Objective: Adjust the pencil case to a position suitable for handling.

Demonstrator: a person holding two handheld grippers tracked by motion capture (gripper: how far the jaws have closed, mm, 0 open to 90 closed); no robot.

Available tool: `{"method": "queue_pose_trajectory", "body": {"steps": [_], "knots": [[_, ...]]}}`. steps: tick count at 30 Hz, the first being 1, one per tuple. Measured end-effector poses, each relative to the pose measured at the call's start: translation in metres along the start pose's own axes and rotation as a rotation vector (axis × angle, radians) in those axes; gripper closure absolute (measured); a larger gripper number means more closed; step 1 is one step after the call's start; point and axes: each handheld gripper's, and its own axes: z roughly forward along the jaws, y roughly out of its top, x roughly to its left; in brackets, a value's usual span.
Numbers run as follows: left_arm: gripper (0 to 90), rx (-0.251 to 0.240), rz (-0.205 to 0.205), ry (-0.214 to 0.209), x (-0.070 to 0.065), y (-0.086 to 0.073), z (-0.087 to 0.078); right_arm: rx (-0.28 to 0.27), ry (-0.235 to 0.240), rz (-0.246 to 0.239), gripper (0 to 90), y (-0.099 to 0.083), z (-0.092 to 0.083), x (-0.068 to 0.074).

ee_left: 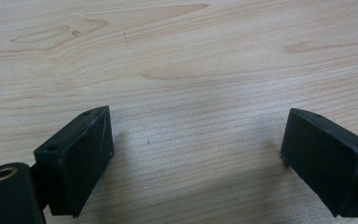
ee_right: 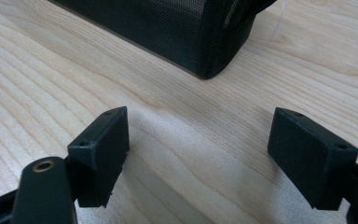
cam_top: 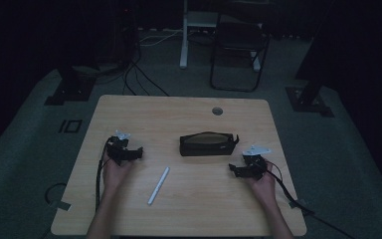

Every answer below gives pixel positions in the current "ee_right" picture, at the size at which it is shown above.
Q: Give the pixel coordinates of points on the black mesh fabric bag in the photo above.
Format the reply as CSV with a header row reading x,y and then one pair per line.
x,y
174,31

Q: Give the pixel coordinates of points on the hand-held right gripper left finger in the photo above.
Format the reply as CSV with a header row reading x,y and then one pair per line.
x,y
101,155

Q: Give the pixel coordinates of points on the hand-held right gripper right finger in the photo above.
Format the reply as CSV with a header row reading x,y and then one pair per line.
x,y
310,161

